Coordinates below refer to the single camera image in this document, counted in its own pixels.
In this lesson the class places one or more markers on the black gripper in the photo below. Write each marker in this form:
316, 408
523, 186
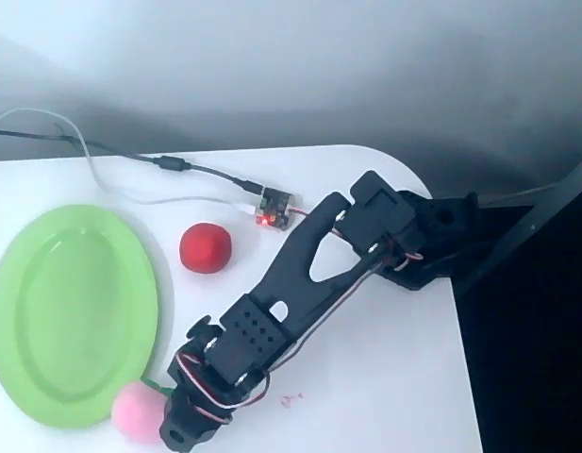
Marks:
177, 411

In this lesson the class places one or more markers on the pink plush peach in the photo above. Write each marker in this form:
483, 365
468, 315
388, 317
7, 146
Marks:
137, 415

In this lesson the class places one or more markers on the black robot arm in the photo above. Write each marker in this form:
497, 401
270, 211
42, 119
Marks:
295, 255

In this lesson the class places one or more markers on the green oval plastic plate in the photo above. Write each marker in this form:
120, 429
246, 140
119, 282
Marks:
73, 321

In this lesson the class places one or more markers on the small pink debris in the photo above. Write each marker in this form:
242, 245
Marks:
287, 401

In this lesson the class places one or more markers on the red plush apple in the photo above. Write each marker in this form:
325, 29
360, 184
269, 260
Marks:
205, 247

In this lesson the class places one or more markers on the small controller circuit board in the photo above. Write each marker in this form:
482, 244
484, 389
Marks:
276, 207

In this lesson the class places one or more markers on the grey diagonal bar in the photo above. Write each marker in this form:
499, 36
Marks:
517, 236

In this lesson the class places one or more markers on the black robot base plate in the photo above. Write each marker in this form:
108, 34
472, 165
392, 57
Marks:
413, 278

